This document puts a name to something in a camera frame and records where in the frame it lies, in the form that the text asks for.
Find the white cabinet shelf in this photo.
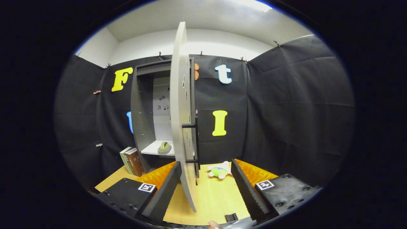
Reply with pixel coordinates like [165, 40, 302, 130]
[141, 140, 176, 157]

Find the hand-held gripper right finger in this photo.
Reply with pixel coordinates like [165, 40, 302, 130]
[231, 158, 320, 223]

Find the ceiling light panel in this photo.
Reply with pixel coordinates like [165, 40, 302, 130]
[235, 0, 273, 12]

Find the brown book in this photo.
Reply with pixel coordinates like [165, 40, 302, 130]
[127, 148, 145, 177]

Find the green and pink plush toy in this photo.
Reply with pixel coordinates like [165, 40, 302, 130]
[207, 161, 232, 179]

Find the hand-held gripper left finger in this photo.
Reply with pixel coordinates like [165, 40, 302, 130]
[95, 161, 182, 225]

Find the light green book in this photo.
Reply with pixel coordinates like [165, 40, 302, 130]
[120, 146, 132, 175]

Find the grey cabinet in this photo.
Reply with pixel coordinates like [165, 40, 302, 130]
[130, 57, 196, 174]

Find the dark green book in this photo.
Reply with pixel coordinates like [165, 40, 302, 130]
[123, 147, 135, 175]

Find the row of black spring clamps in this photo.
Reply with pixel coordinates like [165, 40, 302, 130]
[74, 40, 282, 70]

